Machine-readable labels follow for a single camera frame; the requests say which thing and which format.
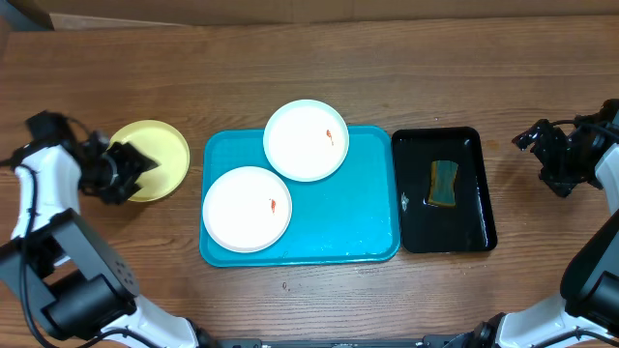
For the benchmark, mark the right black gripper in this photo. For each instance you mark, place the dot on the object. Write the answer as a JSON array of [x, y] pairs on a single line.
[[545, 148]]

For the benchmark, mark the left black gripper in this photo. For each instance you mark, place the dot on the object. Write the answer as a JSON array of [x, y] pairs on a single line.
[[139, 163]]

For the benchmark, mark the yellow plate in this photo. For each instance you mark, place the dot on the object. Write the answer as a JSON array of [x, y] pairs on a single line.
[[166, 146]]

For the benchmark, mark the green yellow sponge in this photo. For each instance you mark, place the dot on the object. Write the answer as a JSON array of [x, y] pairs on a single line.
[[441, 193]]

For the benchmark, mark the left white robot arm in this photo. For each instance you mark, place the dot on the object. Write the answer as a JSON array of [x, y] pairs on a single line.
[[70, 282]]

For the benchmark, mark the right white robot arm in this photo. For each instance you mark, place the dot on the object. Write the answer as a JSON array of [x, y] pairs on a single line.
[[586, 306]]

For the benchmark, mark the black water tray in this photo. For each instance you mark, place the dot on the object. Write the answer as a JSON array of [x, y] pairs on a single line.
[[469, 226]]

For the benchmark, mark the teal plastic tray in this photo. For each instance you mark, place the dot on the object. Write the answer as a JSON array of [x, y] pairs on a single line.
[[351, 216]]

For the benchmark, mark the white plate left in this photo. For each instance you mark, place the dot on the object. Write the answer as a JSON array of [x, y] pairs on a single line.
[[247, 209]]

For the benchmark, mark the white plate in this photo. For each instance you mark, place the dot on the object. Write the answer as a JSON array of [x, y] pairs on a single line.
[[306, 140], [247, 209]]

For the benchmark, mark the cardboard sheet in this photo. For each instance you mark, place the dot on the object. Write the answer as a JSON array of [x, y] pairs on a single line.
[[211, 12]]

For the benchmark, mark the white plate top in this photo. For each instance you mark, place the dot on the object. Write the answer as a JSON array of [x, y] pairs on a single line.
[[306, 140]]

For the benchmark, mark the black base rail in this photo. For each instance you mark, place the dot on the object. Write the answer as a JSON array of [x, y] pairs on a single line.
[[428, 341]]

